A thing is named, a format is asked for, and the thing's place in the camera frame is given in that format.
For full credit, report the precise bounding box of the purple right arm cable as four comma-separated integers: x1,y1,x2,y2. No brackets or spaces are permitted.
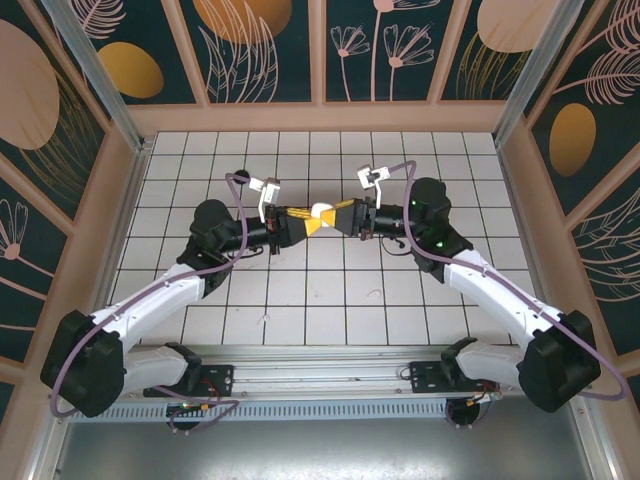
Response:
388,159,629,402

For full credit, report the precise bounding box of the aluminium frame post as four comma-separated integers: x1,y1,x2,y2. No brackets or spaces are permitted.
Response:
493,0,591,146
42,0,154,154

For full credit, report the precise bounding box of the grey metal sheet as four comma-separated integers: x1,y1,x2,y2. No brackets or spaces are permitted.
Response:
49,422,596,480

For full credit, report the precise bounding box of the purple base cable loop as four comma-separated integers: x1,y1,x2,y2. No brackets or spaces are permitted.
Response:
149,384,239,434

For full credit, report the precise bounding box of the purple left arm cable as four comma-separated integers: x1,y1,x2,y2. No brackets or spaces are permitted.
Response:
49,171,251,419

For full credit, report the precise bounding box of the grey slotted cable duct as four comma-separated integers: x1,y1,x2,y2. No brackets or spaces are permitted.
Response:
57,398,451,424

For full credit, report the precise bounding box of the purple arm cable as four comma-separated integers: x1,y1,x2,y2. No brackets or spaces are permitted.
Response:
388,159,629,402
49,171,251,419

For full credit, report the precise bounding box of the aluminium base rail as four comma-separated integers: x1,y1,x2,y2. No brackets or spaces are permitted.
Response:
117,343,526,401

